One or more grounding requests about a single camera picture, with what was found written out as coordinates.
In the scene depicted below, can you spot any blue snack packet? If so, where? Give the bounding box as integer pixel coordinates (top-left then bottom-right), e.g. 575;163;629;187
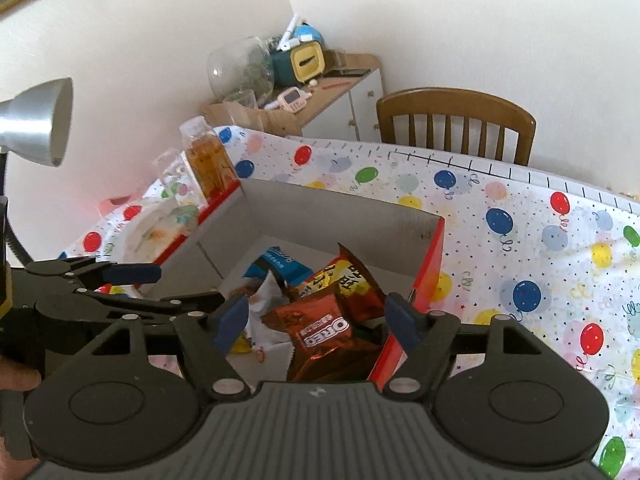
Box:
243;246;314;286

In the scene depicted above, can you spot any pink white timer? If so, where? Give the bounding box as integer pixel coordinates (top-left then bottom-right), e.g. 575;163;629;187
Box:
264;87;312;114

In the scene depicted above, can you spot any white wet wipes pack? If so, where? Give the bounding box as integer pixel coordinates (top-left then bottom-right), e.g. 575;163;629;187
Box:
110;198;200;263

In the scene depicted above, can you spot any yellow teal tissue box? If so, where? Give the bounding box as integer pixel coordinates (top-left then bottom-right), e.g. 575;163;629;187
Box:
270;23;326;88

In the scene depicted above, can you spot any large orange chips bag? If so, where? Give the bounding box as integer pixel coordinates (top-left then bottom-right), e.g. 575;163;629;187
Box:
294;244;386;323

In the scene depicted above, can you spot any person's left hand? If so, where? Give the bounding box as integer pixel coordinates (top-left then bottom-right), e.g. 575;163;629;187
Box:
1;358;40;479

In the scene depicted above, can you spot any red white cardboard box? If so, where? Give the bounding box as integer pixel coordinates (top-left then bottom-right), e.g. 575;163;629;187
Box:
102;178;446;392

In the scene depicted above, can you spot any clear drinking glass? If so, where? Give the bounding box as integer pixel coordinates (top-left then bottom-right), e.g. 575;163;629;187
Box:
154;150;201;207

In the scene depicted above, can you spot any silver desk lamp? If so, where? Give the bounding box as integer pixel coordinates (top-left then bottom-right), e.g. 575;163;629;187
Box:
0;77;75;266

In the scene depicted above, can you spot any yellow M&M packet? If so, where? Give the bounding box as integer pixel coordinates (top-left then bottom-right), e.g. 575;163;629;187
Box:
230;330;253;354

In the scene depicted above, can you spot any white red sausage packet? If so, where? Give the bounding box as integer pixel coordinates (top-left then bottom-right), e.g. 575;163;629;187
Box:
246;271;294;370

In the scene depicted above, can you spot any balloon pattern tablecloth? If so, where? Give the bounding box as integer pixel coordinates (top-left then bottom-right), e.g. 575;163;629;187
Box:
68;127;639;479

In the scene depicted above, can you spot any red Oreo packet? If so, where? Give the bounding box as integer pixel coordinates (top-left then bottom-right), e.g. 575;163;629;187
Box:
277;288;387;382

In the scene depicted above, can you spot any orange juice bottle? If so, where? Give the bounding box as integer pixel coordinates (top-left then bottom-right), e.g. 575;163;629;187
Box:
179;116;236;202

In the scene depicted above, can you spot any clear glass bowl vase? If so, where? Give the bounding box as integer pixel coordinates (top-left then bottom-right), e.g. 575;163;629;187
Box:
206;36;274;107

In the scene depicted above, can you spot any wooden chair far side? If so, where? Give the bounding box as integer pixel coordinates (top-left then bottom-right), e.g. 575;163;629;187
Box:
375;86;538;167

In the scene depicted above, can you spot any white side cabinet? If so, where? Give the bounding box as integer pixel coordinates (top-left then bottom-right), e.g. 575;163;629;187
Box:
200;52;385;143

